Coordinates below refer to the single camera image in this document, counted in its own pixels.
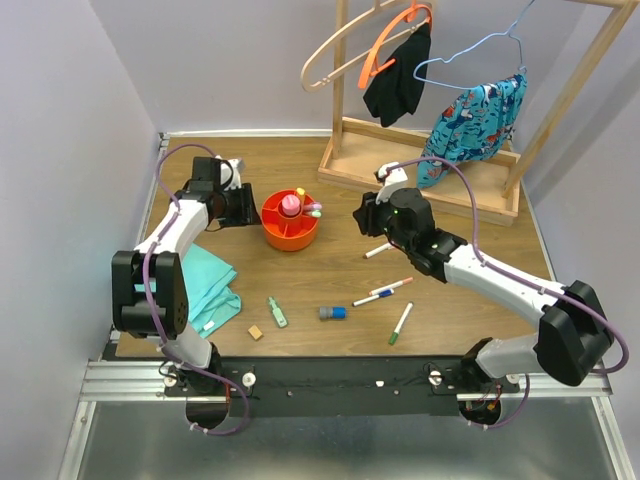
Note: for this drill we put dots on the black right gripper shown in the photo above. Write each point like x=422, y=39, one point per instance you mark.
x=366, y=214

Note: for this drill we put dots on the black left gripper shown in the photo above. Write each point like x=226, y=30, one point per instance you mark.
x=247, y=213

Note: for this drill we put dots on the orange round desk organizer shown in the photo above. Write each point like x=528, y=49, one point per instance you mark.
x=283, y=233

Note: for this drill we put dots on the orange pink highlighter pen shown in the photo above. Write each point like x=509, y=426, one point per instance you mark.
x=300, y=194

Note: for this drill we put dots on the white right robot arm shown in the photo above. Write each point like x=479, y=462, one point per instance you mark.
x=571, y=336

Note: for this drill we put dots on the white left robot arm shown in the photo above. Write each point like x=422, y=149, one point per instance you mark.
x=148, y=289

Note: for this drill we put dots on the brown cap white marker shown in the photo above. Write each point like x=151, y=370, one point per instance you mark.
x=377, y=250

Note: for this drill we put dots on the pink cap white marker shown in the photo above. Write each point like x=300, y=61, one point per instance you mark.
x=392, y=285

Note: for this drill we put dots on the blue cap white marker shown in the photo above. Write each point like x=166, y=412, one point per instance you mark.
x=374, y=297

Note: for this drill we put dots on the teal folded cloth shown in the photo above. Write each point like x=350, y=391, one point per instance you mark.
x=207, y=278

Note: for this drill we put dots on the grey blue cylinder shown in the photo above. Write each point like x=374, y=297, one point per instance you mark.
x=332, y=313

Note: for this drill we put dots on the small wooden block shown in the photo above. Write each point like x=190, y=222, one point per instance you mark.
x=255, y=332

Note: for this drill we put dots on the green cap white marker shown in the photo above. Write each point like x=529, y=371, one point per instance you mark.
x=398, y=328

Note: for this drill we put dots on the black hanging garment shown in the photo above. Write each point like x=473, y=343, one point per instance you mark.
x=395, y=92

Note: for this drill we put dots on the blue fish pattern garment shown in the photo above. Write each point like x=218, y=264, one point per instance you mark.
x=473, y=128

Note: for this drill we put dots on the orange plastic hanger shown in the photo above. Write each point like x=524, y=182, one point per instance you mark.
x=410, y=19

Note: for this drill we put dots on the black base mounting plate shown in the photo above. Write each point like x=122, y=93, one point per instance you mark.
x=339, y=386

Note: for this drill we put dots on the beige wooden hanger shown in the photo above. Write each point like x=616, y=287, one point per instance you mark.
x=336, y=44

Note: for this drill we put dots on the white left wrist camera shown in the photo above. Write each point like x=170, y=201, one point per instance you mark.
x=230, y=173

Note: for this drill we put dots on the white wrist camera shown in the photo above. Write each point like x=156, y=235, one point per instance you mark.
x=230, y=173
x=392, y=177

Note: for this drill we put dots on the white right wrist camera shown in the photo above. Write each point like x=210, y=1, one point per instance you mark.
x=392, y=177

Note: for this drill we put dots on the aluminium frame rail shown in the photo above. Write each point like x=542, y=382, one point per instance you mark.
x=107, y=381

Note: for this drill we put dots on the blue wire hanger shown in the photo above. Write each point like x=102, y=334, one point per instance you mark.
x=496, y=53

